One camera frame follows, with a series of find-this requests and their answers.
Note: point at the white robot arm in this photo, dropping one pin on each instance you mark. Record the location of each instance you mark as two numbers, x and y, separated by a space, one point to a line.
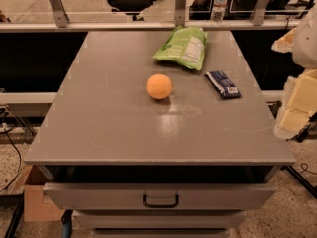
304 51

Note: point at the metal railing frame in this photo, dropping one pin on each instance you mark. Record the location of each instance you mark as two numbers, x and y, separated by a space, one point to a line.
97 15

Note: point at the green snack bag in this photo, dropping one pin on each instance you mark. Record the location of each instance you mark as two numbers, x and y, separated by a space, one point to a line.
185 46

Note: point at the brown cardboard box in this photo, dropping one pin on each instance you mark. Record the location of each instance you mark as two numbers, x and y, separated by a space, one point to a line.
37 206

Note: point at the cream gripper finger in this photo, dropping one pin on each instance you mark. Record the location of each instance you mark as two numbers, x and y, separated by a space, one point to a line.
285 43
299 104

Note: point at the grey open top drawer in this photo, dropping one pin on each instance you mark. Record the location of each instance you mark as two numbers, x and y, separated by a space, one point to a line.
122 188

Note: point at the clear plastic water bottle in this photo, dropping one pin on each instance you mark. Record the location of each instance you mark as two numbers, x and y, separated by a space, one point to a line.
218 10

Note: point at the black drawer handle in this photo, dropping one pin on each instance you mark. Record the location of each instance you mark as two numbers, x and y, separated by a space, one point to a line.
148 204

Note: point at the dark blue snack bar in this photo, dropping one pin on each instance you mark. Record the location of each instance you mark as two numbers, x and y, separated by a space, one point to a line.
223 85

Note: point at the orange fruit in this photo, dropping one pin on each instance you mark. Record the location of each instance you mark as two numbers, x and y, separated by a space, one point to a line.
159 86

